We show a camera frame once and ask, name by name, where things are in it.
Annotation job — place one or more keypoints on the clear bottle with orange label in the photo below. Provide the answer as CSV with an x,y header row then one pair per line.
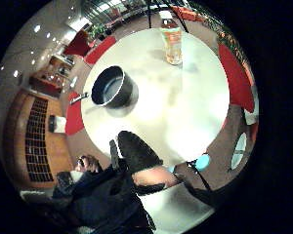
x,y
172,42

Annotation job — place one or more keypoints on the red bench seat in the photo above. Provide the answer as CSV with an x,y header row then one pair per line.
x,y
74,115
100,50
237,78

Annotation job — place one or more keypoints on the red armchair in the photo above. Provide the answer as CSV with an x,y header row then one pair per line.
x,y
78,44

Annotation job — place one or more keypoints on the small white round table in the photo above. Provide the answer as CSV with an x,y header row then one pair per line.
x,y
239,151

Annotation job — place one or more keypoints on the green potted plant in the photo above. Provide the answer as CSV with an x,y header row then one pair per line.
x,y
97,31

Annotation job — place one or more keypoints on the red sofa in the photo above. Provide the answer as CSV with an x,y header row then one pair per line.
x,y
187,13

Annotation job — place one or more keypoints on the wooden service counter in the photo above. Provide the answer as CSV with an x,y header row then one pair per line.
x,y
50,79

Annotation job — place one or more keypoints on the wooden wall cabinet with grid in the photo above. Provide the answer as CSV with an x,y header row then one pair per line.
x,y
39,143

